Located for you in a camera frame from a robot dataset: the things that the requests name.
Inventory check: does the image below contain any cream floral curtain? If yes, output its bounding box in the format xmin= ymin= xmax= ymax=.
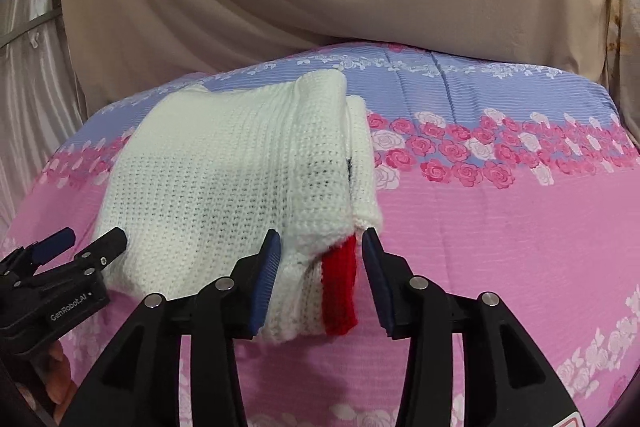
xmin=602 ymin=0 xmax=640 ymax=122

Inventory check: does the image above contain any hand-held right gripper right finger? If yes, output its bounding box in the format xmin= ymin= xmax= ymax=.
xmin=362 ymin=228 xmax=583 ymax=427

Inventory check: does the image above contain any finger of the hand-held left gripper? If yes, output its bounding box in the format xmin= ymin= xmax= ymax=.
xmin=70 ymin=227 xmax=128 ymax=277
xmin=22 ymin=228 xmax=77 ymax=265

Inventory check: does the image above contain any white red navy knit sweater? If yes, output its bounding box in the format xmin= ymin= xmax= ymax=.
xmin=94 ymin=71 xmax=385 ymax=348

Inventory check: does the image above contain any silver satin curtain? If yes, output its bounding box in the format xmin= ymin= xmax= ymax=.
xmin=0 ymin=0 xmax=91 ymax=248

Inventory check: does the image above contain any pink floral bed sheet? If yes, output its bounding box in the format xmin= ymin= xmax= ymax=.
xmin=0 ymin=41 xmax=640 ymax=427

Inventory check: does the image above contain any person's left hand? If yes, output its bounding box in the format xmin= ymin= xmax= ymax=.
xmin=30 ymin=341 xmax=77 ymax=404

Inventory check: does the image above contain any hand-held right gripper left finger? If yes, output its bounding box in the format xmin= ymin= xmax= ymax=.
xmin=57 ymin=229 xmax=282 ymax=427

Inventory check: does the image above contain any grey curtain strap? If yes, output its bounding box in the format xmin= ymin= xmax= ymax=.
xmin=0 ymin=4 xmax=62 ymax=48

